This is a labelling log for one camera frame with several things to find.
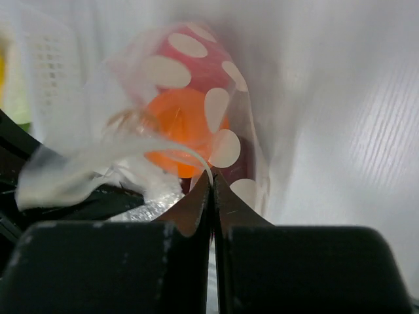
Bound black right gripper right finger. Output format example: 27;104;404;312
213;173;414;313

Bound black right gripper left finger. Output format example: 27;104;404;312
1;175;211;313

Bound white plastic basket tray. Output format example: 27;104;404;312
1;1;88;153

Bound yellow banana bunch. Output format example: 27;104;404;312
0;37;7;103

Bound clear polka dot zip bag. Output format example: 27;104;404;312
15;22;268;222

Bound white radish with leaves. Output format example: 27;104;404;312
2;66;31;125

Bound orange fruit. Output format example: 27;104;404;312
146;88;213;179

